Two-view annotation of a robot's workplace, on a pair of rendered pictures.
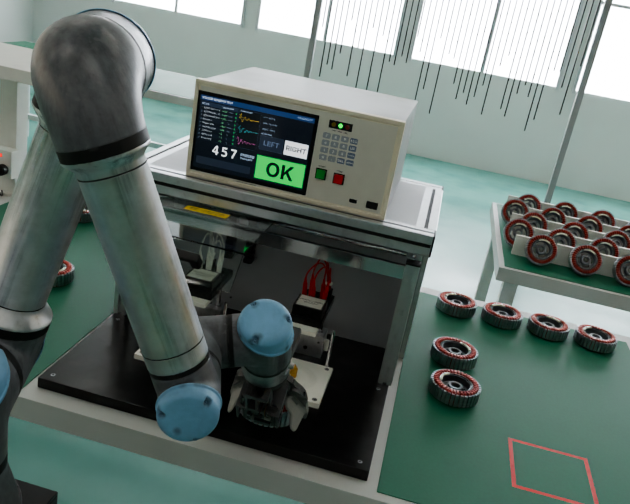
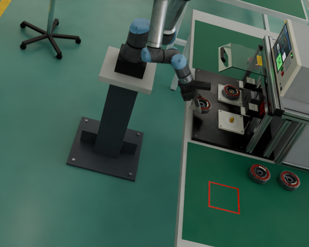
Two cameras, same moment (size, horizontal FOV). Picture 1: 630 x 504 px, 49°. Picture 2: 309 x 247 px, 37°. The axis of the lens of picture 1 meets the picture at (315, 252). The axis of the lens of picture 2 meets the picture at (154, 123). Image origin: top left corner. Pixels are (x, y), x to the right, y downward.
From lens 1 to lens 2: 2.09 m
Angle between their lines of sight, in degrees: 64
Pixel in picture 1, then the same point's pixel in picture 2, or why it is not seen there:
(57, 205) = (170, 7)
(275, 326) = (175, 60)
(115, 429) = not seen: hidden behind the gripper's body
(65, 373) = (200, 72)
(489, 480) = (208, 174)
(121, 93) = not seen: outside the picture
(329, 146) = (287, 61)
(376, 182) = (285, 81)
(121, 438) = not seen: hidden behind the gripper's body
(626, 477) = (234, 225)
